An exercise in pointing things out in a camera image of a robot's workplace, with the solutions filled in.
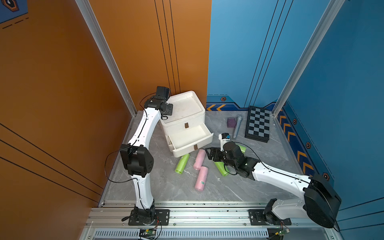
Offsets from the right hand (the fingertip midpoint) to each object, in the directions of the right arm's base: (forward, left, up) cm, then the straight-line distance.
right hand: (210, 149), depth 81 cm
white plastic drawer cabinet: (+21, +12, +8) cm, 26 cm away
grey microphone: (+34, -24, -12) cm, 43 cm away
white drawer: (+10, +12, -5) cm, 16 cm away
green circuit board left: (-36, +30, -17) cm, 50 cm away
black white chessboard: (+29, -37, -12) cm, 49 cm away
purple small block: (+30, -18, -11) cm, 36 cm away
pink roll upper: (0, +6, -12) cm, 13 cm away
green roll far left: (-3, +16, -12) cm, 20 cm away
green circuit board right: (-36, -33, -16) cm, 51 cm away
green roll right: (+7, -21, -10) cm, 24 cm away
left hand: (+24, +26, +10) cm, 37 cm away
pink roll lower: (-14, +6, -11) cm, 19 cm away
